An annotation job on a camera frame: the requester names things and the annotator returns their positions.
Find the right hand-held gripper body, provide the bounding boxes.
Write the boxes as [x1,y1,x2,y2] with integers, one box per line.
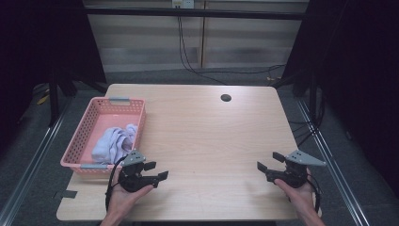
[265,149,327,189]

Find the black metal stand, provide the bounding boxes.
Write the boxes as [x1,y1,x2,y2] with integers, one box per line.
[271,70,318,121]
[47,72,109,127]

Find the right hand-held gripper black cable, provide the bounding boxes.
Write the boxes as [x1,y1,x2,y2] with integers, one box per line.
[305,175,324,215]

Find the person's left hand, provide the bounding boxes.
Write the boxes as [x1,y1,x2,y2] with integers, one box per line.
[107,169,156,218]

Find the white wall power outlet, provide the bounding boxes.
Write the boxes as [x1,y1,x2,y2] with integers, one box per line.
[171,0,196,9]

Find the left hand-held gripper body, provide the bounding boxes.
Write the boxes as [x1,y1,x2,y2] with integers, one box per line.
[118,149,155,193]

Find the black tape piece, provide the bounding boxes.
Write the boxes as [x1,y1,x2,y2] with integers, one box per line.
[53,189,78,201]

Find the black floor cables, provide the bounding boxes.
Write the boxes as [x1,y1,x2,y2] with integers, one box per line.
[288,117,326,147]

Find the pale lilac towel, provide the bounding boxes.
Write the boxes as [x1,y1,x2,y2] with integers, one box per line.
[91,123,139,165]

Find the black wall cable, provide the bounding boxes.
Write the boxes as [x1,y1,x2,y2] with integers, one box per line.
[177,7,229,86]

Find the pink plastic basket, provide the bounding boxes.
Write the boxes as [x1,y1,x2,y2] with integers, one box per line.
[59,96,147,175]

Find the hand-held gripper black cable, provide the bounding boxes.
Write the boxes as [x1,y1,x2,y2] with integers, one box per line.
[305,175,324,215]
[104,154,130,212]

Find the aluminium floor rail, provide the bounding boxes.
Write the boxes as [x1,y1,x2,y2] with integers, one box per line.
[0,97,73,226]
[295,98,372,226]

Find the black horizontal bar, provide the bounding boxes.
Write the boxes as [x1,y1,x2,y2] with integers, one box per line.
[83,8,310,22]

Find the left hand-held gripper black cable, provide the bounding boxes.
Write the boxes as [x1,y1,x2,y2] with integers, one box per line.
[104,154,130,212]

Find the person's right hand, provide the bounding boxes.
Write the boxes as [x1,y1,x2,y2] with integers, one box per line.
[274,168,323,218]

